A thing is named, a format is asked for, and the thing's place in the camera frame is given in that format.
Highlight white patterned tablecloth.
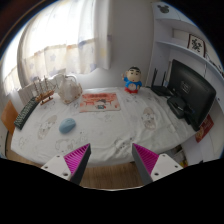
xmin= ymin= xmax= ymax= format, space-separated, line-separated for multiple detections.
xmin=11 ymin=87 xmax=195 ymax=167

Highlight black computer monitor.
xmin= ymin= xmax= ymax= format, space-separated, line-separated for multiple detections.
xmin=167 ymin=60 xmax=216 ymax=131

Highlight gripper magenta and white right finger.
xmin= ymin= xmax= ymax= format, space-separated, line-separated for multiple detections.
xmin=132 ymin=143 xmax=182 ymax=185

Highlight black wifi router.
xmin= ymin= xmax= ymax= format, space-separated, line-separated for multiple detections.
xmin=151 ymin=69 xmax=172 ymax=96

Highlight red paper packet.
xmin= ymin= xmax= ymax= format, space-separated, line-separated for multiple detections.
xmin=195 ymin=115 xmax=214 ymax=143

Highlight framed calligraphy picture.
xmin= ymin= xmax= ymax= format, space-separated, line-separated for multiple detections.
xmin=187 ymin=34 xmax=206 ymax=57

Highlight sheer star-patterned curtain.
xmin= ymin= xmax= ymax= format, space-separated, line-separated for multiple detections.
xmin=0 ymin=0 xmax=112 ymax=94

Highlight white wall shelf unit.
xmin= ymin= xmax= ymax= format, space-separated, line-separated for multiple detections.
xmin=146 ymin=1 xmax=224 ymax=158

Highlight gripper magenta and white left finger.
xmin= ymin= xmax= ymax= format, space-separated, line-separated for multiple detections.
xmin=42 ymin=144 xmax=91 ymax=185

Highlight wooden model sailing ship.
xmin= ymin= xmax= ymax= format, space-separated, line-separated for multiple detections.
xmin=34 ymin=78 xmax=54 ymax=105

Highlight white radiator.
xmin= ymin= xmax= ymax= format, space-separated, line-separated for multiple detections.
xmin=18 ymin=84 xmax=36 ymax=105

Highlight Shin-chan cartoon figurine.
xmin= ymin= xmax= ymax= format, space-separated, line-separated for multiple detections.
xmin=122 ymin=66 xmax=142 ymax=94

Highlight dark green keyboard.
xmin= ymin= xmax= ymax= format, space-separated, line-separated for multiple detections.
xmin=14 ymin=98 xmax=38 ymax=130

